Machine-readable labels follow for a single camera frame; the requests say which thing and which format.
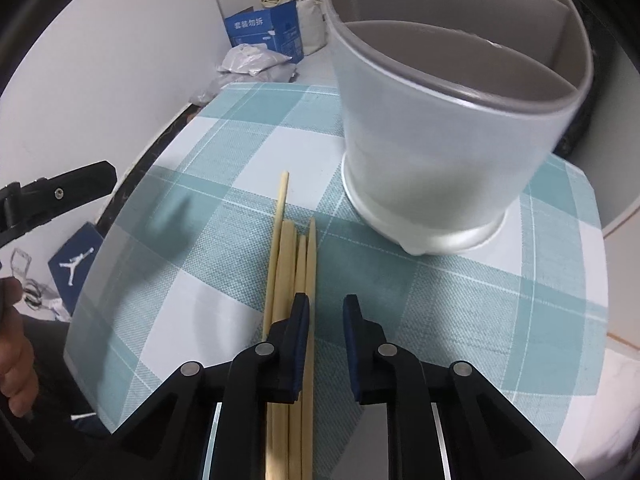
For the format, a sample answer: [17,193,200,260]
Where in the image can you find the white fabric sack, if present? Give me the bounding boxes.
[295,0,332,56]

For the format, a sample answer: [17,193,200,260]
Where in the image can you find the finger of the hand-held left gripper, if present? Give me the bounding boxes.
[0,160,118,248]

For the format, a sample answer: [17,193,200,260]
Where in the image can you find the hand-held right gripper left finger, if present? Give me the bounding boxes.
[70,292,311,480]

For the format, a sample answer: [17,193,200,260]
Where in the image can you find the white plastic parcel bag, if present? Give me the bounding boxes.
[217,44,293,77]

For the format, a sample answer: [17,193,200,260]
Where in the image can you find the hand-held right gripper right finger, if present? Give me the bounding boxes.
[342,294,586,480]

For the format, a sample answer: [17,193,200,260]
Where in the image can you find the blue shoe box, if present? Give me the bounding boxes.
[47,222,103,318]

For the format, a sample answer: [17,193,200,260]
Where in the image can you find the blue cardboard box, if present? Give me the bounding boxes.
[224,1,306,65]

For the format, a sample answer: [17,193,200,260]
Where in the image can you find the clear plastic bags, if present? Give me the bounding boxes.
[190,67,298,107]

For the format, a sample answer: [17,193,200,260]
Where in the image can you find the white divided utensil holder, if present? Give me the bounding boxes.
[322,0,596,256]

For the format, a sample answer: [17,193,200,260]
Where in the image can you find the bundle of wooden chopsticks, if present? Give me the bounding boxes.
[262,170,307,480]

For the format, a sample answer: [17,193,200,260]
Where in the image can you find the teal plaid tablecloth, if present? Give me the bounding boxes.
[65,82,608,480]

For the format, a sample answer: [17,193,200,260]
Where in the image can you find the person's left hand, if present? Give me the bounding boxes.
[0,277,40,417]

